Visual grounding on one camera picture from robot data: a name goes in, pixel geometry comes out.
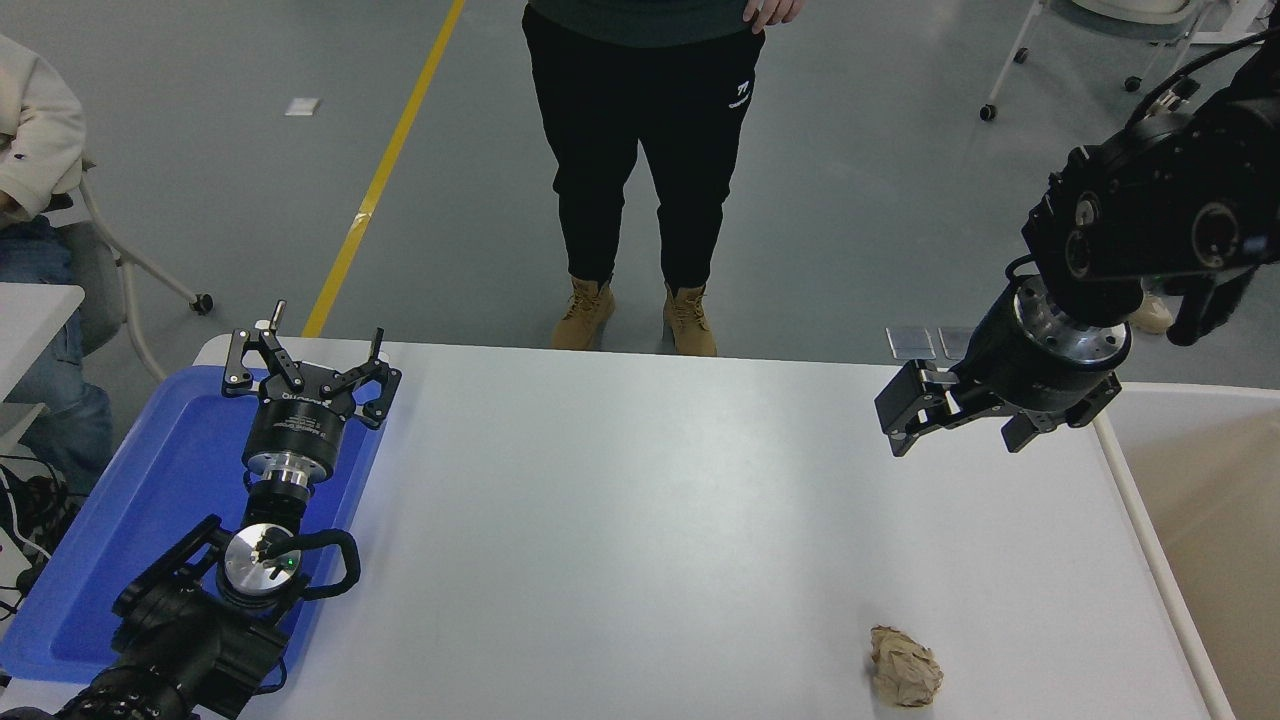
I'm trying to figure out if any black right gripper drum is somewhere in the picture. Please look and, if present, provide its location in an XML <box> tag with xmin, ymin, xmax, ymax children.
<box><xmin>950</xmin><ymin>288</ymin><xmax>1118</xmax><ymax>414</ymax></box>

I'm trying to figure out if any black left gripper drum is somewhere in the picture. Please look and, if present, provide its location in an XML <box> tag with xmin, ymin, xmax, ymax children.
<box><xmin>243</xmin><ymin>385</ymin><xmax>354</xmax><ymax>474</ymax></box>

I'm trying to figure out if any tan paper ball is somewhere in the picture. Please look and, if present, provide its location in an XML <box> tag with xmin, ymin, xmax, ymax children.
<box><xmin>868</xmin><ymin>625</ymin><xmax>945</xmax><ymax>709</ymax></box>

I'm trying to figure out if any person's hand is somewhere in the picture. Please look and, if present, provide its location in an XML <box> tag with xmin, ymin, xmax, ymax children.
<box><xmin>745</xmin><ymin>0</ymin><xmax>804</xmax><ymax>34</ymax></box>

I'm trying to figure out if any blue plastic tray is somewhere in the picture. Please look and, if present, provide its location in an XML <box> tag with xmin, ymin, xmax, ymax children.
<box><xmin>0</xmin><ymin>365</ymin><xmax>389</xmax><ymax>686</ymax></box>

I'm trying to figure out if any small white side table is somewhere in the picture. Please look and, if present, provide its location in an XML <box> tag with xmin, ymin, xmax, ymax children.
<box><xmin>0</xmin><ymin>283</ymin><xmax>86</xmax><ymax>451</ymax></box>

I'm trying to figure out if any large pale bin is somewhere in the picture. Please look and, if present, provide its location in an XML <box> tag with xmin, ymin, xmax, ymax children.
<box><xmin>1093</xmin><ymin>382</ymin><xmax>1280</xmax><ymax>720</ymax></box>

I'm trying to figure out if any white frame chair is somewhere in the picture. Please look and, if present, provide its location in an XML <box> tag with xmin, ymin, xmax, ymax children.
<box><xmin>45</xmin><ymin>160</ymin><xmax>214</xmax><ymax>384</ymax></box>

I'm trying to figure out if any tangle of floor cables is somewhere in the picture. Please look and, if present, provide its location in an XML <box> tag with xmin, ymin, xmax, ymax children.
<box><xmin>0</xmin><ymin>455</ymin><xmax>81</xmax><ymax>626</ymax></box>

